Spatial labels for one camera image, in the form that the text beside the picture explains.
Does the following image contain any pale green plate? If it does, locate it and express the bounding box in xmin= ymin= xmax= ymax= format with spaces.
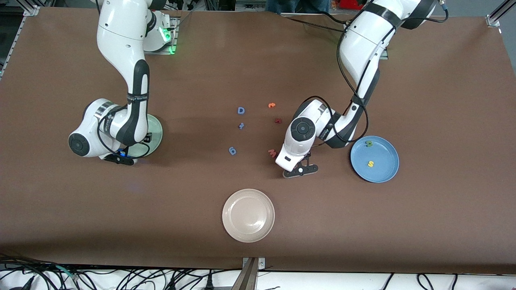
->
xmin=133 ymin=114 xmax=164 ymax=158

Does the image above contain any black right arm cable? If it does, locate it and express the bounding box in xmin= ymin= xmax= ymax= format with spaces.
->
xmin=96 ymin=104 xmax=152 ymax=160

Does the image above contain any blue plate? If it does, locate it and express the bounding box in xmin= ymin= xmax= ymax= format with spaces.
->
xmin=350 ymin=135 xmax=400 ymax=184

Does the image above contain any silver metal bracket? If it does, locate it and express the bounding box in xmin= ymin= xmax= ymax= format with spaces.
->
xmin=231 ymin=257 xmax=266 ymax=290

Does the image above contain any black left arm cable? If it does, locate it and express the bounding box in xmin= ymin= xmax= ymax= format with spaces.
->
xmin=310 ymin=0 xmax=450 ymax=146

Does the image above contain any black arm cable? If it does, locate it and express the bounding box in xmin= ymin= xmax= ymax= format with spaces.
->
xmin=310 ymin=0 xmax=450 ymax=146
xmin=96 ymin=104 xmax=152 ymax=160

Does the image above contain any grey metal rack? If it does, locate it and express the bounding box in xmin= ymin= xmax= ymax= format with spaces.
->
xmin=235 ymin=0 xmax=268 ymax=12

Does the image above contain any black table cable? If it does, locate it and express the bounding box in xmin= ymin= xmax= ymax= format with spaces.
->
xmin=281 ymin=15 xmax=350 ymax=33
xmin=320 ymin=11 xmax=351 ymax=25

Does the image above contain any teal cable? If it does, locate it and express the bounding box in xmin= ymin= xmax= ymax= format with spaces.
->
xmin=54 ymin=265 xmax=79 ymax=282

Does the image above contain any person in blue jeans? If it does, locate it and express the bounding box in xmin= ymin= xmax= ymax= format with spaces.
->
xmin=266 ymin=0 xmax=331 ymax=13

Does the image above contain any beige plate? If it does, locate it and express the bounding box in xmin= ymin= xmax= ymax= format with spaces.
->
xmin=221 ymin=188 xmax=276 ymax=244

